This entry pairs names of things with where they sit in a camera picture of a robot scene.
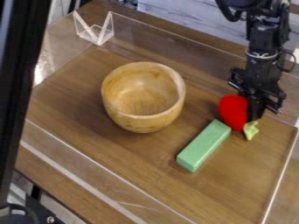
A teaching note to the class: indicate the black metal table bracket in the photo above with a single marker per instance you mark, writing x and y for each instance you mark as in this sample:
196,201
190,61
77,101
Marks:
30,213

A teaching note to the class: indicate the red plush strawberry toy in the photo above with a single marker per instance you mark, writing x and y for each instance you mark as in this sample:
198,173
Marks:
234,113

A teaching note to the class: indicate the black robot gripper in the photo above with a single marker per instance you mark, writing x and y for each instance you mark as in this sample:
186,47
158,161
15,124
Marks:
264,96

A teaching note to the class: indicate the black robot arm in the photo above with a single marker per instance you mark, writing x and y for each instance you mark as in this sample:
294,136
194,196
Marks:
257,82

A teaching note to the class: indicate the clear acrylic corner bracket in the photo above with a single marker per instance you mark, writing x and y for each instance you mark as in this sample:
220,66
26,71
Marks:
97,34

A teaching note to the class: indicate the wooden bowl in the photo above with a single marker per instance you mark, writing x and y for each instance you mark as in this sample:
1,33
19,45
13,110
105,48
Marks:
144,95

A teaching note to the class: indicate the green rectangular block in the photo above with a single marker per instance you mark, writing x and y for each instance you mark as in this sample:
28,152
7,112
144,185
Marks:
204,145

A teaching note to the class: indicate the black vertical camera pole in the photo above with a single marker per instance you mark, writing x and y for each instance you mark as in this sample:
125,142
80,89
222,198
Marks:
23,21

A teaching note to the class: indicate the clear acrylic tray wall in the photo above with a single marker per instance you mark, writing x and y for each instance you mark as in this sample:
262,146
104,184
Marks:
117,177

